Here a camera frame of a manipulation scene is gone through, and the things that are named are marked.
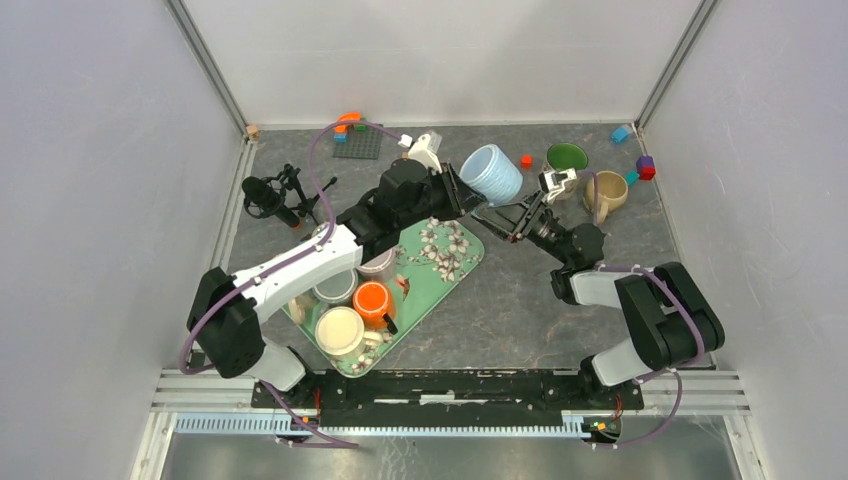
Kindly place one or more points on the orange mug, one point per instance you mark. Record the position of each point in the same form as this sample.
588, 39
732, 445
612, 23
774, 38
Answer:
374, 302

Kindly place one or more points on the grey mug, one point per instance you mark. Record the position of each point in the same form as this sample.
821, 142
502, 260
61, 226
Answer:
337, 290

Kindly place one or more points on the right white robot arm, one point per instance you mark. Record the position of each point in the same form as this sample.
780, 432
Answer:
669, 321

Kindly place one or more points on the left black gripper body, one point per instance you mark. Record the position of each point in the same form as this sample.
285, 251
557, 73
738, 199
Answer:
437, 201

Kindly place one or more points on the floral cream mug green inside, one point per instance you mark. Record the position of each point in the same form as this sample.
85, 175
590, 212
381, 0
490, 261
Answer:
566, 155

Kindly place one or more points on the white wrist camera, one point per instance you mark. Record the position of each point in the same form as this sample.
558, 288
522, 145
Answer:
423, 149
558, 185

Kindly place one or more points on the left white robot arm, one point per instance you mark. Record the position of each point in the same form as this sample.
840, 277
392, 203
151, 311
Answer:
228, 309

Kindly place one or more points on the tan ceramic mug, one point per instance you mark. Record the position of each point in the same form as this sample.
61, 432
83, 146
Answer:
605, 195

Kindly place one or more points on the grey lego baseplate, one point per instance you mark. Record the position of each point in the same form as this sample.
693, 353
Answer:
358, 143

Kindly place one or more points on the green floral tray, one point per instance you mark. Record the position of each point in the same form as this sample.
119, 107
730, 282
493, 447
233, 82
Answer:
432, 257

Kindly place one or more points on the orange curved block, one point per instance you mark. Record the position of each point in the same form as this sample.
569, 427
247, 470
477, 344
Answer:
346, 124

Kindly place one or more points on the blue block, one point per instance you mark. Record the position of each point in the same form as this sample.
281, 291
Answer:
622, 133

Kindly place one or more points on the mauve mug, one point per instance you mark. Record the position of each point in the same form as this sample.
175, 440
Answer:
380, 268

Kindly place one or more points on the black mounting base rail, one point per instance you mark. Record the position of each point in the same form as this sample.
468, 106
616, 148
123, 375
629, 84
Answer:
457, 398

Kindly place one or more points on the light blue ribbed mug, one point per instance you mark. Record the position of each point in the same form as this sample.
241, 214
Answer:
489, 171

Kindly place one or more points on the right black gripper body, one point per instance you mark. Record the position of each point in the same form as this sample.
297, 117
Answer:
545, 233

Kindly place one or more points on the purple red block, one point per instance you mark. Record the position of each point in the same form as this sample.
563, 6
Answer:
646, 168

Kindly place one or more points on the teal block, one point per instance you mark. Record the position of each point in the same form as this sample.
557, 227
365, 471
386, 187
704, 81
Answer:
631, 178

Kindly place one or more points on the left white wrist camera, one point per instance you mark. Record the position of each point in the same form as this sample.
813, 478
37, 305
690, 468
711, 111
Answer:
423, 149

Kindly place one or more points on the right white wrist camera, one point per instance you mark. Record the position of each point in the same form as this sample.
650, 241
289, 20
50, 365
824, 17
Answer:
558, 185

